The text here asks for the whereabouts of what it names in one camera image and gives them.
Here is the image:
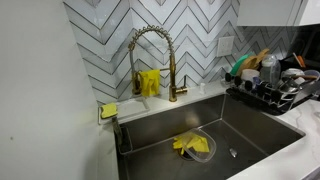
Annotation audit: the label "black sink caddy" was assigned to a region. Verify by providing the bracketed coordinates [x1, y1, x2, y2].
[112, 117, 133, 154]

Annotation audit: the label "yellow glove in sink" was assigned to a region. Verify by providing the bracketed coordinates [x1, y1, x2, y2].
[172, 133, 209, 155]

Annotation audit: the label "sink drain stopper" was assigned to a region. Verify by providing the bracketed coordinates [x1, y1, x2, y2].
[229, 148, 238, 158]

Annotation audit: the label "stainless steel sink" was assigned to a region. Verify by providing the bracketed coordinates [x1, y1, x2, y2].
[117, 94, 304, 180]

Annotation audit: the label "yellow glove on faucet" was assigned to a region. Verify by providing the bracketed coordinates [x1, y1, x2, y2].
[140, 69, 160, 96]

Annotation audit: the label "gold spring faucet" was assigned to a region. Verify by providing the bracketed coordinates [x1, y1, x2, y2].
[128, 25, 187, 102]

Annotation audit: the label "small white bottle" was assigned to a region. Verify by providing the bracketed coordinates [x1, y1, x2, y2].
[199, 83, 205, 94]

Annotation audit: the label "yellow green sponge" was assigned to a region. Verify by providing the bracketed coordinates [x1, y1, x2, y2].
[100, 103, 118, 119]

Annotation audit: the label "white sponge tray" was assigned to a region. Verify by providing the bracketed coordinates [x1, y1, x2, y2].
[97, 96, 152, 125]

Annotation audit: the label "clear plastic lid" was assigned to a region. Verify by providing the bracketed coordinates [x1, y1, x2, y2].
[181, 129, 217, 163]

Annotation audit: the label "green plate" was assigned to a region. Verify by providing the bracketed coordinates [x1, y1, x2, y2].
[230, 52, 253, 76]

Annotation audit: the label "white mug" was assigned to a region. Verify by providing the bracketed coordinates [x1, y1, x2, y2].
[241, 69, 260, 81]

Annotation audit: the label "wooden bowls in rack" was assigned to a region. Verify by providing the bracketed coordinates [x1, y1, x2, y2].
[237, 48, 270, 76]

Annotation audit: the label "clear plastic bottle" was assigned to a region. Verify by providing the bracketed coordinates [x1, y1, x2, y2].
[260, 55, 281, 86]

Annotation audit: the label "metal dish rack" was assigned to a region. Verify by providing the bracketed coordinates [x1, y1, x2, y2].
[225, 73, 319, 115]

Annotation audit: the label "white upper cabinet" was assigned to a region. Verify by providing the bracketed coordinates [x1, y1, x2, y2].
[237, 0, 320, 26]

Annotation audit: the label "white wall outlet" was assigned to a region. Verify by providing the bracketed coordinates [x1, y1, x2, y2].
[217, 36, 234, 57]

